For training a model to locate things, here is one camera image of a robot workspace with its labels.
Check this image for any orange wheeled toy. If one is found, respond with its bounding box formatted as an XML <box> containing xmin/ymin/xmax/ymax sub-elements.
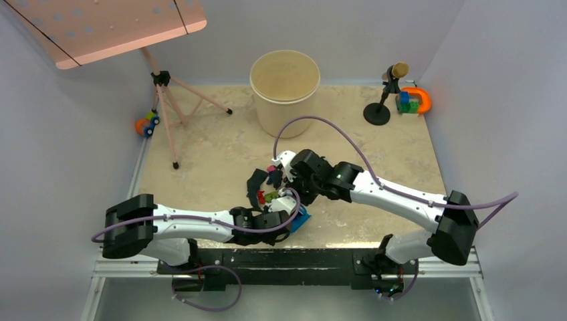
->
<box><xmin>134</xmin><ymin>112</ymin><xmax>160</xmax><ymax>138</ymax></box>

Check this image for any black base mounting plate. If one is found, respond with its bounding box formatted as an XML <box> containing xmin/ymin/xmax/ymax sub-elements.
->
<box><xmin>156</xmin><ymin>248</ymin><xmax>418</xmax><ymax>296</ymax></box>

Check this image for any green paper scrap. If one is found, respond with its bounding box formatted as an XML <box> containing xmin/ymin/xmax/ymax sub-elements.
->
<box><xmin>264</xmin><ymin>191</ymin><xmax>280</xmax><ymax>203</ymax></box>

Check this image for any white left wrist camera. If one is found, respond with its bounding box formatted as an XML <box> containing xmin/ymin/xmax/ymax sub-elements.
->
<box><xmin>267</xmin><ymin>195</ymin><xmax>297</xmax><ymax>216</ymax></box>

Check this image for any red paper scrap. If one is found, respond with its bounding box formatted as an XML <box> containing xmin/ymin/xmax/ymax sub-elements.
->
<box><xmin>256</xmin><ymin>190</ymin><xmax>265</xmax><ymax>205</ymax></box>

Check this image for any pink music stand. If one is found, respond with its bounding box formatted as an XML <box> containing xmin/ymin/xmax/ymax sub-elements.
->
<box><xmin>2</xmin><ymin>0</ymin><xmax>233</xmax><ymax>169</ymax></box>

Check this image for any black microphone stand toy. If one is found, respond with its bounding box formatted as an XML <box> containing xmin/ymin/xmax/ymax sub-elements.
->
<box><xmin>363</xmin><ymin>62</ymin><xmax>409</xmax><ymax>126</ymax></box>

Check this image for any orange colourful block toy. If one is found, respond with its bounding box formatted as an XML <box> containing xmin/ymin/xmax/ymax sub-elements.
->
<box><xmin>395</xmin><ymin>87</ymin><xmax>432</xmax><ymax>114</ymax></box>

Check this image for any blue dustpan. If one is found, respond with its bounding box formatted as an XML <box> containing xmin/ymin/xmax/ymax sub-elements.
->
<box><xmin>290</xmin><ymin>205</ymin><xmax>311</xmax><ymax>233</ymax></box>

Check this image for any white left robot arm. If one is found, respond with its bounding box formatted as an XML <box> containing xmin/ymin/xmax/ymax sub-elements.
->
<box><xmin>92</xmin><ymin>194</ymin><xmax>300</xmax><ymax>274</ymax></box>

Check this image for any long black paper scrap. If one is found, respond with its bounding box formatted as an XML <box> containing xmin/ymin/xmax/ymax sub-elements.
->
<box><xmin>246</xmin><ymin>169</ymin><xmax>268</xmax><ymax>209</ymax></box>

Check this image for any black paper scrap centre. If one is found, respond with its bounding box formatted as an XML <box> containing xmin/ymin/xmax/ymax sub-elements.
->
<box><xmin>266</xmin><ymin>169</ymin><xmax>283</xmax><ymax>189</ymax></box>

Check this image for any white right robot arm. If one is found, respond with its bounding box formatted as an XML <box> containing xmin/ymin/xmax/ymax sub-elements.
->
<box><xmin>274</xmin><ymin>149</ymin><xmax>479</xmax><ymax>272</ymax></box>

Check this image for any aluminium frame rail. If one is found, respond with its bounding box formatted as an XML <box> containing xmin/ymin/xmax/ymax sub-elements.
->
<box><xmin>80</xmin><ymin>137</ymin><xmax>495</xmax><ymax>321</ymax></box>

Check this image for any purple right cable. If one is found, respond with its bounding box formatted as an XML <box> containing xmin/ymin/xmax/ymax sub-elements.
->
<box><xmin>272</xmin><ymin>116</ymin><xmax>519</xmax><ymax>302</ymax></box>

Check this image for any beige round bin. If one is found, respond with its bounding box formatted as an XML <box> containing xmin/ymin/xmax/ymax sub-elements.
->
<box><xmin>249</xmin><ymin>50</ymin><xmax>321</xmax><ymax>138</ymax></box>

